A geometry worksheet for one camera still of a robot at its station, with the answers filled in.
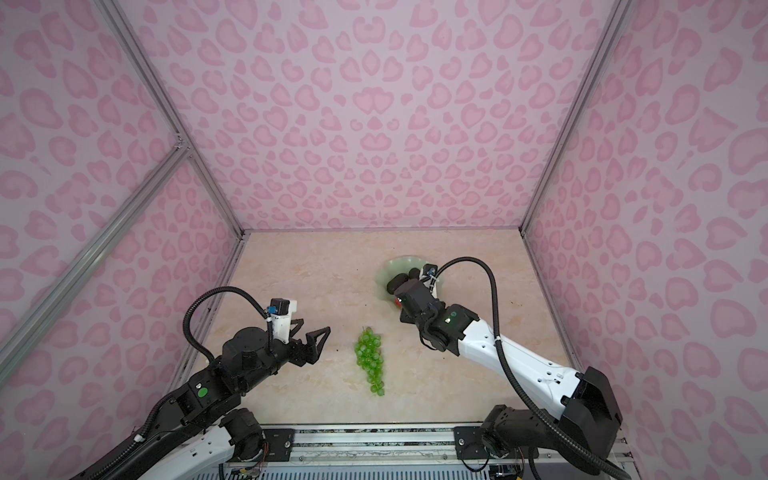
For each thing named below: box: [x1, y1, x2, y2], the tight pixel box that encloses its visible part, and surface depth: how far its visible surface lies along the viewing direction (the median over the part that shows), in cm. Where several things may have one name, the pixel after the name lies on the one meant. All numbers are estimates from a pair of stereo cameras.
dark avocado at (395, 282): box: [386, 273, 408, 295], surface depth 102 cm
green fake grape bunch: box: [354, 327, 385, 397], surface depth 85 cm
